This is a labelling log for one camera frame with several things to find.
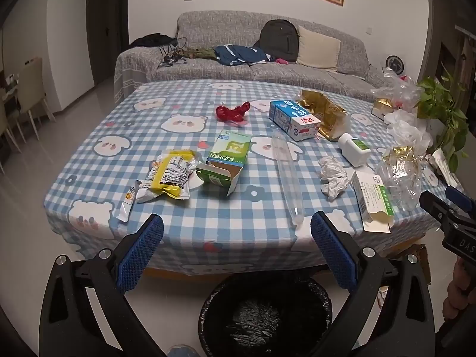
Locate blue white milk carton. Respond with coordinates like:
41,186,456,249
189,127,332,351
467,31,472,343
268,100,321,142

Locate gold foil bag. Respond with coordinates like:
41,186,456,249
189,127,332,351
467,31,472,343
295,89,350,141

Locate green potted plant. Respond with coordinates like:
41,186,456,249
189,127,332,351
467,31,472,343
416,69,470,173

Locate yellow snack packet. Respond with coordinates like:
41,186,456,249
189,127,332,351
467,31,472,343
136,149,198,203

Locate beige cushion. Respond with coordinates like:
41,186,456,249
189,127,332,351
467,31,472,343
296,26,341,71

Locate clear wrapper with gold trim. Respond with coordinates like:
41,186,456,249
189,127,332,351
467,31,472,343
377,145,428,212

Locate black cable bundle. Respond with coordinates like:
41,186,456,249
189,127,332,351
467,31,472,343
158,37,190,68

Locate grey fabric sofa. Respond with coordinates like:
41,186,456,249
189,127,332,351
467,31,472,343
113,10,395,105

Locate blue jacket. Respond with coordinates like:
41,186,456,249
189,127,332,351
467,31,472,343
215,45,272,67

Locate small white sachet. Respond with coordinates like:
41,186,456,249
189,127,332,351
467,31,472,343
115,180,144,224

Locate black cloth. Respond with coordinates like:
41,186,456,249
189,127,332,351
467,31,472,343
129,33,175,48

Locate beige dining chair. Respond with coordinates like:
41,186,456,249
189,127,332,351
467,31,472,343
0,87,23,153
17,57,56,142

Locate gold and white box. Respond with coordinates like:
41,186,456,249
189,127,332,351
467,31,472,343
372,98,398,120

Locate green cardboard box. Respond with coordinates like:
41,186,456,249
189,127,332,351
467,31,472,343
196,129,253,197

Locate red wrapper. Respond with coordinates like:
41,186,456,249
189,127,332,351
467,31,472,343
216,101,250,124

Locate person's right hand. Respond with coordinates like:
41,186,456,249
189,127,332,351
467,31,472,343
444,258,476,318

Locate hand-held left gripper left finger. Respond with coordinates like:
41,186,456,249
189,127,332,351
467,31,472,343
39,214,164,357

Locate white paper packet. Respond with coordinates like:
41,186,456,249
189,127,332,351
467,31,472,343
428,149,462,190

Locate blue checkered bear tablecloth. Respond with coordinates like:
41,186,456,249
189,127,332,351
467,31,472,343
44,79,465,279

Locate person's left shoe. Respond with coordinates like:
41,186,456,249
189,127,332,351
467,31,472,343
165,346,199,357

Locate clear plastic tube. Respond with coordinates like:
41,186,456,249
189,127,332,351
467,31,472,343
272,130,306,227

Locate trash bin with black bag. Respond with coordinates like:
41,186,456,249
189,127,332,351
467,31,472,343
198,275,332,357

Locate white plastic bottle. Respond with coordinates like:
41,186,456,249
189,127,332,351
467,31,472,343
338,133,371,167

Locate round black disc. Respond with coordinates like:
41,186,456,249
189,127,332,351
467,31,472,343
386,55,405,77

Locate olive patterned cloth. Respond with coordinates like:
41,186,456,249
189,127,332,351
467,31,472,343
182,48,218,60

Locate white tissue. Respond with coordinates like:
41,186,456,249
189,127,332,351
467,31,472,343
318,156,354,198

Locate dark grey backpack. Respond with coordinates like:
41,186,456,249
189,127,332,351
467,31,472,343
258,19,300,63

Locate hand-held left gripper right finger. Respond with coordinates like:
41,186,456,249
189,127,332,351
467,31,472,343
310,211,436,357

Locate white plant pot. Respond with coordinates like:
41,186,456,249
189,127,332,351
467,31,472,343
428,119,447,142

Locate white green medicine box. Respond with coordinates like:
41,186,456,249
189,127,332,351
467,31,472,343
350,171,395,233

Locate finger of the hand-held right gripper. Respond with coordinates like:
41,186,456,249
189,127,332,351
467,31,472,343
445,185,476,218
419,191,462,231

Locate wooden rack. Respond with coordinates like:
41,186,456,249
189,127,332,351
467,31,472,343
455,24,476,82

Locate clear plastic bag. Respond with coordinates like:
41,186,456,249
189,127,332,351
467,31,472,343
372,66,425,112

